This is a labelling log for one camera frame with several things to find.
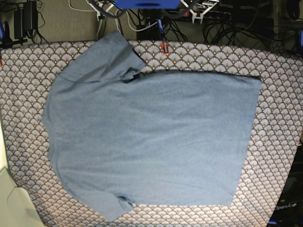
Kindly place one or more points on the black power strip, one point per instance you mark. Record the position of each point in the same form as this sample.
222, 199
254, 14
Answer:
212, 14

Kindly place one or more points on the black power adapter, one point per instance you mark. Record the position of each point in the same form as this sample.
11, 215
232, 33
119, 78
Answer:
26, 20

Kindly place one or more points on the black OpenArm box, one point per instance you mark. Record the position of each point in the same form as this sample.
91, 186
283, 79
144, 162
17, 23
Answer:
289, 209

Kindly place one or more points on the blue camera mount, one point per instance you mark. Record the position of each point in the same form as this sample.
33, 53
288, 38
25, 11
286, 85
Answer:
147, 4

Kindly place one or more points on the red table clamp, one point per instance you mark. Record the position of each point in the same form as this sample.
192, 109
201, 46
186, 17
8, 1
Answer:
164, 48

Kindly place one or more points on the fan-patterned tablecloth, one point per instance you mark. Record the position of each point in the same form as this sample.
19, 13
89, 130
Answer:
26, 75

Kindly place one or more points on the beige furniture corner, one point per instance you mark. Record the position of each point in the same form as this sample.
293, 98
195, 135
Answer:
16, 207

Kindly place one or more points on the blue T-shirt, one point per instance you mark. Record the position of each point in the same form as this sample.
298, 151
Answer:
117, 138

